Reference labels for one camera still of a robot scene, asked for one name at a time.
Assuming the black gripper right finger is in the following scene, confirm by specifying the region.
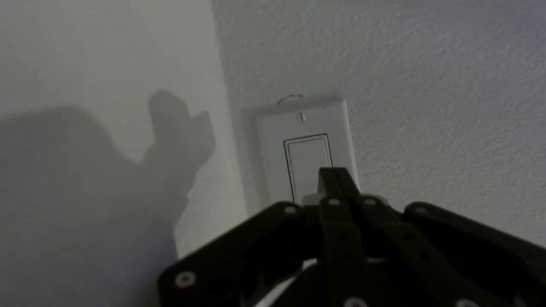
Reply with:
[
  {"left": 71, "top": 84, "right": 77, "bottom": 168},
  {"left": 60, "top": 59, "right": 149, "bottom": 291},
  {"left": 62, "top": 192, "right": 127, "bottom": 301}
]
[{"left": 320, "top": 168, "right": 546, "bottom": 307}]

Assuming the white light switch plate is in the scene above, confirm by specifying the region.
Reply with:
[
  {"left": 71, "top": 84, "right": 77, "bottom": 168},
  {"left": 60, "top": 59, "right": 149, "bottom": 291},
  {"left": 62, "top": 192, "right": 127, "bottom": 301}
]
[{"left": 257, "top": 96, "right": 357, "bottom": 204}]

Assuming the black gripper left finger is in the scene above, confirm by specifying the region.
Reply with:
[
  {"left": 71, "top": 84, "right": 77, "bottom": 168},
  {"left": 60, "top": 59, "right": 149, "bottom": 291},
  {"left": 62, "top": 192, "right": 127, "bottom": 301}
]
[{"left": 158, "top": 202, "right": 321, "bottom": 307}]

